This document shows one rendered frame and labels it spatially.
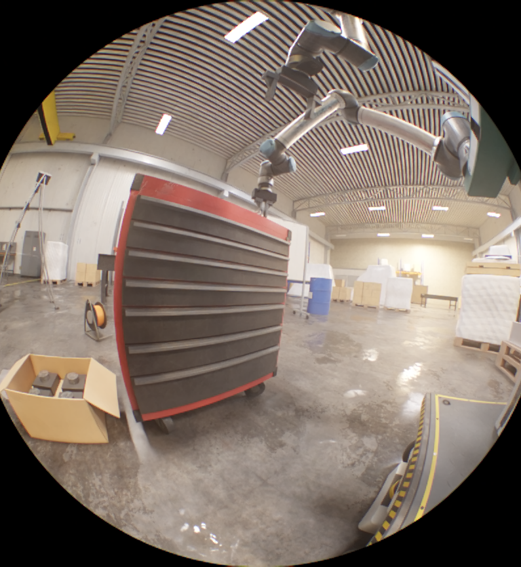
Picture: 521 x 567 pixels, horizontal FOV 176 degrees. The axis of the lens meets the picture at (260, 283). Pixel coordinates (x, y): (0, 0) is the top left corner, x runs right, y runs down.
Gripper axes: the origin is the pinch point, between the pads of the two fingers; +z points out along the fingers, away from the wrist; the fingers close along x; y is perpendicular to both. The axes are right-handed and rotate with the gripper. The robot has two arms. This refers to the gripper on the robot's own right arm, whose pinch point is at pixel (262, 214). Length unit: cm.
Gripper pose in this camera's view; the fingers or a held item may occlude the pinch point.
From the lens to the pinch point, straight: 91.7
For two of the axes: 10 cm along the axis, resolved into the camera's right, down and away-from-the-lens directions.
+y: 3.7, 0.5, -9.3
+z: -1.0, 10.0, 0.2
